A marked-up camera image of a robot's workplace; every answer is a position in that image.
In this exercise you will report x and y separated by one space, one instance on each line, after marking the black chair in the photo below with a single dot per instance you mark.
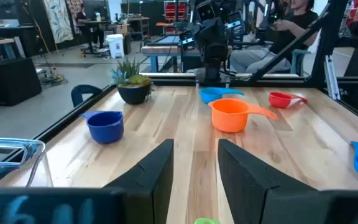
79 93

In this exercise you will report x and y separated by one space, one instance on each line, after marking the red measuring cup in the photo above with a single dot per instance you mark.
278 100

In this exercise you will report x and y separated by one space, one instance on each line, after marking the person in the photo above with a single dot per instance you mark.
81 18
291 34

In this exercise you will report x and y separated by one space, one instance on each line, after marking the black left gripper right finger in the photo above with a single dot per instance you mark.
253 193

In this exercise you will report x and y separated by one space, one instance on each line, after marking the teal blue measuring cup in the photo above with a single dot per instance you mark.
210 95

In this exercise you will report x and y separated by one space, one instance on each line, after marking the silver aluminium extrusion piece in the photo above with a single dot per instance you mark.
331 77

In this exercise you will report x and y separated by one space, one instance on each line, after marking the black cabinet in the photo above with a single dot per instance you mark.
11 81

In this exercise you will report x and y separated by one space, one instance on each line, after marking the teal chair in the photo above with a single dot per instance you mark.
300 59

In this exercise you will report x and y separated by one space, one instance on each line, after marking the white waste bin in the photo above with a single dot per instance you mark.
115 46

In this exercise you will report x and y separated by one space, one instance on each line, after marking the stack of colourful cups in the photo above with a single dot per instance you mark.
228 119

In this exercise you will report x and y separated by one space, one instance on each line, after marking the floral cloth with green leaves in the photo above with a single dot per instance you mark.
57 21

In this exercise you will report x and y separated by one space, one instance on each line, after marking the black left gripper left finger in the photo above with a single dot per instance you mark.
148 186

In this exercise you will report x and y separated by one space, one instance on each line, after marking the green measuring cup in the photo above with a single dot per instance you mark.
206 221

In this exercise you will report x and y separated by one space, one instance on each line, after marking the blue-legged wooden table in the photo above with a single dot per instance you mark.
166 51

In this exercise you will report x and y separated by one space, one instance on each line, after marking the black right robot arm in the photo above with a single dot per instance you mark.
213 70

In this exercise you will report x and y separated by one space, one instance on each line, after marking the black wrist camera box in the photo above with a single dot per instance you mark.
205 11

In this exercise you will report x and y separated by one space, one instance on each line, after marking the succulent plant in black pot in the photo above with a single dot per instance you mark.
134 93

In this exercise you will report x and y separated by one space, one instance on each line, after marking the dark blue measuring cup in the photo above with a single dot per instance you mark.
104 130

